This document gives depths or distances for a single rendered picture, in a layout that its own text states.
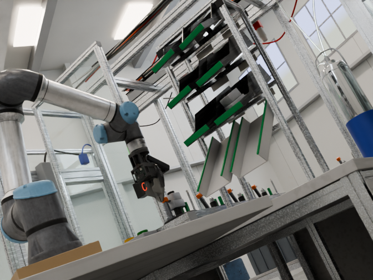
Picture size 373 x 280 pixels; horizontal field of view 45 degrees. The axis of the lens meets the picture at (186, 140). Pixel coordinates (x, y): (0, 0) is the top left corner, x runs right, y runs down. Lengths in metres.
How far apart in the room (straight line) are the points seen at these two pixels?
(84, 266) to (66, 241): 0.41
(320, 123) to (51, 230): 10.53
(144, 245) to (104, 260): 0.09
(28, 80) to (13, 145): 0.21
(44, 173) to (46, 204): 1.47
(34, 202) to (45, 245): 0.12
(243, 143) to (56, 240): 0.72
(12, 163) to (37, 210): 0.26
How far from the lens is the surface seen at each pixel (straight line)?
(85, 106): 1.54
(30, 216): 1.29
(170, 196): 1.74
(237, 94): 1.51
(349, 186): 1.17
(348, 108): 2.20
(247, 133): 1.63
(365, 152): 2.18
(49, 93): 1.51
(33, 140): 10.73
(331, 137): 11.40
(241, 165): 1.52
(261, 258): 3.72
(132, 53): 2.65
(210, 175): 1.62
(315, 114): 11.59
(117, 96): 2.15
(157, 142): 11.55
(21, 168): 1.48
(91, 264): 0.86
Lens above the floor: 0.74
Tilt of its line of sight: 17 degrees up
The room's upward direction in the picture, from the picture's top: 24 degrees counter-clockwise
